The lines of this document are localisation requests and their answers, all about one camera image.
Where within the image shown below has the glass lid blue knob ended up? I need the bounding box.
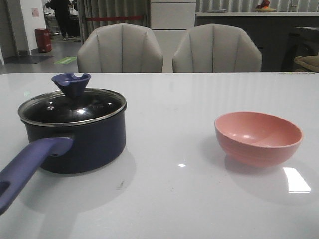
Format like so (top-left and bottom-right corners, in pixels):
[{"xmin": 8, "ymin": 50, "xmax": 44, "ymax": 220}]
[{"xmin": 18, "ymin": 73, "xmax": 127, "ymax": 127}]

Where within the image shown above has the pink plastic bowl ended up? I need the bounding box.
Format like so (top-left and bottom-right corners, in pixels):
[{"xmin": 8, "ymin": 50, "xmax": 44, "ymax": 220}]
[{"xmin": 214, "ymin": 111, "xmax": 303, "ymax": 167}]

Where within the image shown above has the left beige upholstered chair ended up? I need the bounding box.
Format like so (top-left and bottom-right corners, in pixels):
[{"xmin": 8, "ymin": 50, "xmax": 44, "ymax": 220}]
[{"xmin": 77, "ymin": 23, "xmax": 163, "ymax": 73}]

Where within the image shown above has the beige upholstered chair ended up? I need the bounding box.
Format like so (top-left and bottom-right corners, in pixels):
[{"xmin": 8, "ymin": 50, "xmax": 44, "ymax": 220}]
[
  {"xmin": 172, "ymin": 24, "xmax": 262, "ymax": 73},
  {"xmin": 77, "ymin": 23, "xmax": 163, "ymax": 73}
]

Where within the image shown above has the dark blue saucepan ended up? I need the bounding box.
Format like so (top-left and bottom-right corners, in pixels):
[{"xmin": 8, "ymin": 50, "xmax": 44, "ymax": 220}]
[{"xmin": 0, "ymin": 89, "xmax": 128, "ymax": 215}]

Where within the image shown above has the right beige upholstered chair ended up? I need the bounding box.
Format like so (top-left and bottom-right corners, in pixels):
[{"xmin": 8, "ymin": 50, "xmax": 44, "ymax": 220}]
[{"xmin": 172, "ymin": 24, "xmax": 262, "ymax": 73}]

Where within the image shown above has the white cabinet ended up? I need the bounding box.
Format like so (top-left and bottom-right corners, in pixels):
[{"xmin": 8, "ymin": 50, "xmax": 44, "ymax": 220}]
[{"xmin": 151, "ymin": 0, "xmax": 196, "ymax": 30}]

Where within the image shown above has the red barrier belt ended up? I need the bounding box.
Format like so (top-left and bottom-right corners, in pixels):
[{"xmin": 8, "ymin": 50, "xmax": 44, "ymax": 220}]
[{"xmin": 85, "ymin": 15, "xmax": 144, "ymax": 22}]

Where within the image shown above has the red trash bin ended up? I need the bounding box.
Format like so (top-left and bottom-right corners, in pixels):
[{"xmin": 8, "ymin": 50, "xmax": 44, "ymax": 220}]
[{"xmin": 35, "ymin": 28, "xmax": 52, "ymax": 53}]

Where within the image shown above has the dark grey sideboard counter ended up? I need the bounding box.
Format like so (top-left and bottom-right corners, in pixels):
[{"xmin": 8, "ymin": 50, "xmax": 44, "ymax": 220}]
[{"xmin": 195, "ymin": 12, "xmax": 319, "ymax": 72}]

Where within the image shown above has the person in dark clothes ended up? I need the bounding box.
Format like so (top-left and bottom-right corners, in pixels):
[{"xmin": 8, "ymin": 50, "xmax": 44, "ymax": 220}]
[{"xmin": 50, "ymin": 0, "xmax": 73, "ymax": 40}]

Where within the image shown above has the fruit plate on counter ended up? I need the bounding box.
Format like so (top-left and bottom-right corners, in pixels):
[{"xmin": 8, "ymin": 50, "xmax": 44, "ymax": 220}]
[{"xmin": 255, "ymin": 0, "xmax": 276, "ymax": 12}]

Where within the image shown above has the olive cushion seat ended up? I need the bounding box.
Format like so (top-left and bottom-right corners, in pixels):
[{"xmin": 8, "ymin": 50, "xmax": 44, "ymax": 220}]
[{"xmin": 294, "ymin": 55, "xmax": 319, "ymax": 73}]

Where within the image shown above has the dark side table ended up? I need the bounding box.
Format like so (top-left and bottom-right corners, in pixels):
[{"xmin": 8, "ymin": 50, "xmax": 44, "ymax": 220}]
[{"xmin": 281, "ymin": 26, "xmax": 319, "ymax": 72}]

